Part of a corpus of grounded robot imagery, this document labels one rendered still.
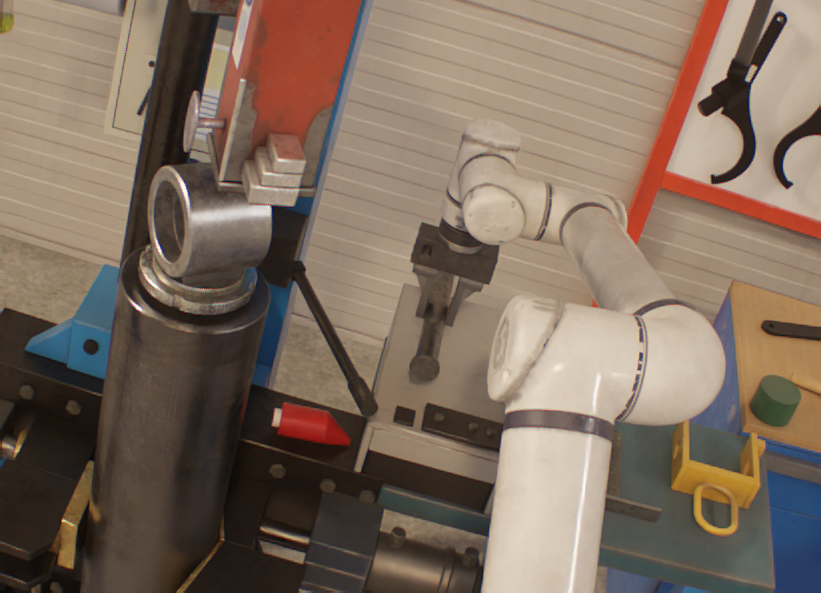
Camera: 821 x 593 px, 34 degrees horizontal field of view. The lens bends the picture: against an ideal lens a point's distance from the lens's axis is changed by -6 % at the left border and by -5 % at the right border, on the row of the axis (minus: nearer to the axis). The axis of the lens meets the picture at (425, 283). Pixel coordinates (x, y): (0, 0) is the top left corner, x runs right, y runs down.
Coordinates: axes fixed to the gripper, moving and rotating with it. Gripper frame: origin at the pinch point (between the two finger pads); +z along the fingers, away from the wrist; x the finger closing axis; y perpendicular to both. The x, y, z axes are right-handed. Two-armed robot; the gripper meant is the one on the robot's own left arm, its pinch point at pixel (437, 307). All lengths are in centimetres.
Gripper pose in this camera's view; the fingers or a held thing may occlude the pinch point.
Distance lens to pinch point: 230.1
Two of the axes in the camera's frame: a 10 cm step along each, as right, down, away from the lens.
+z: -2.5, 8.1, 5.4
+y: -1.2, 5.2, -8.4
